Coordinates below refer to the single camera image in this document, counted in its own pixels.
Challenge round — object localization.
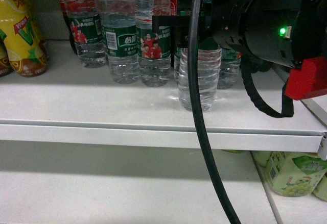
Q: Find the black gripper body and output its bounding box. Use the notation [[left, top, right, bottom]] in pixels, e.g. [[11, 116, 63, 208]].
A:
[[152, 0, 254, 53]]

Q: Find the clear water bottle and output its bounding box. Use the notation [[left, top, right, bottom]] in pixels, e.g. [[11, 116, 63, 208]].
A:
[[177, 0, 222, 112]]

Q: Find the water bottle behind gripper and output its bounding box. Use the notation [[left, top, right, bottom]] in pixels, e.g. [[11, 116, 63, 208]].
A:
[[217, 48, 242, 89]]

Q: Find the water bottle with red players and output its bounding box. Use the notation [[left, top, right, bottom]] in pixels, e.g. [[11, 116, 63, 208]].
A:
[[135, 0, 171, 87]]

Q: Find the rear water bottle white cap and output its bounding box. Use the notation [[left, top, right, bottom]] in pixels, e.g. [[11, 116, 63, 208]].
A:
[[98, 0, 139, 84]]

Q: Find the far left water bottle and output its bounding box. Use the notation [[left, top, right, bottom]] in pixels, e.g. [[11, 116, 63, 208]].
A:
[[63, 0, 107, 68]]

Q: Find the white left shelf board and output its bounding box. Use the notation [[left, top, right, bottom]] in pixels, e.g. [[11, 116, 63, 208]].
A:
[[1, 41, 326, 158]]

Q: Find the red foam block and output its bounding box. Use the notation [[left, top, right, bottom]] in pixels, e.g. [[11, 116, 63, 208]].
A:
[[285, 57, 326, 101]]

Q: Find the green grape drink bottle left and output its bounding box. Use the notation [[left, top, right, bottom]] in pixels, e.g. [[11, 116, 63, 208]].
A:
[[264, 151, 326, 197]]

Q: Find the yellow lemon tea bottle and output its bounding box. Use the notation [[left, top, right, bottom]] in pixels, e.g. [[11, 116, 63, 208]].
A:
[[1, 0, 48, 77]]

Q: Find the black sleeved cable loop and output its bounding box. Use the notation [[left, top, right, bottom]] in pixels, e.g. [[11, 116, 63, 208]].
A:
[[240, 55, 295, 118]]

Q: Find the thick black cable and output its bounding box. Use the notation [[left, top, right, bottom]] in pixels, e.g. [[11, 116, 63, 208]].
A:
[[187, 0, 242, 224]]

